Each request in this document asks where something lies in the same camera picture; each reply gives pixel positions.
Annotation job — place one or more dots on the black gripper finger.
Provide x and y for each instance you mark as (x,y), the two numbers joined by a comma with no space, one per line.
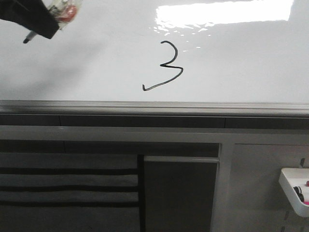
(31,14)

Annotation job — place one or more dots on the grey cabinet with drawers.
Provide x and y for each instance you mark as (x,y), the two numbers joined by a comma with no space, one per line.
(74,173)

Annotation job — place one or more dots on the white whiteboard with metal frame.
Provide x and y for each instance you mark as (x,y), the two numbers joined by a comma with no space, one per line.
(205,57)

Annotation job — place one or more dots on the white wall-mounted tray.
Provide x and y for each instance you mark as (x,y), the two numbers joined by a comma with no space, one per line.
(289,178)

